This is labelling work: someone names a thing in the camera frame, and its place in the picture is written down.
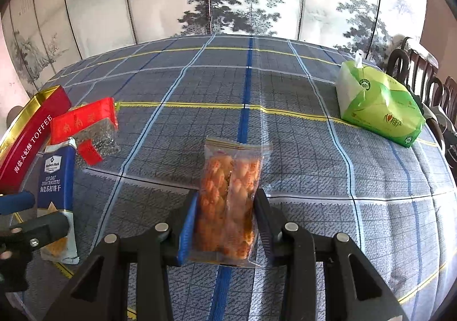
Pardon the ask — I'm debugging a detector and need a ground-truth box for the dark wooden chair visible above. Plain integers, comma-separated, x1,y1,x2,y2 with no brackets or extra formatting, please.
386,37,443,111
428,76,457,179

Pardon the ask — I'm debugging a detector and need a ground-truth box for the red tin box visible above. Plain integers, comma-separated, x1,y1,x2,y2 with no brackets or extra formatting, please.
0,85,72,195

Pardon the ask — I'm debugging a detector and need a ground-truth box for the dark blue cracker packet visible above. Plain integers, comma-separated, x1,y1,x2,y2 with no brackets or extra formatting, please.
37,138,80,264

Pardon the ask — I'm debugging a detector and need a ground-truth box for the red snack packet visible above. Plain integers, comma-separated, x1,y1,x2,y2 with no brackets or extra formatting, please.
48,98,118,146

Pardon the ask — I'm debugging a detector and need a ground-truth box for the clear orange snack packet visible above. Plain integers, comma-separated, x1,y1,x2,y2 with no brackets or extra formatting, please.
187,136,274,269

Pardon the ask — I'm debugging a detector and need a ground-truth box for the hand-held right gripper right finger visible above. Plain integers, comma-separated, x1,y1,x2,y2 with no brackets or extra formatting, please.
253,187,410,321

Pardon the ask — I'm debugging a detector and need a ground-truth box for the green tissue pack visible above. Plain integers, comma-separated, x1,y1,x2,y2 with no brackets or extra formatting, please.
336,51,426,148

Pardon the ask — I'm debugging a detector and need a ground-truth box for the grey snack packet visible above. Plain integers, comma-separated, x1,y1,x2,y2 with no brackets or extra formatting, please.
69,119,120,166

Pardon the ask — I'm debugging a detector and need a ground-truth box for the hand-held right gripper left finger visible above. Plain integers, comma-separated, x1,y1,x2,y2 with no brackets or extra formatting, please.
41,189,199,321

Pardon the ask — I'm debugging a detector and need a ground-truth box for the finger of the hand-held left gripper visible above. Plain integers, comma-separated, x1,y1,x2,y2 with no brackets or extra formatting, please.
0,212,71,254
0,192,36,215

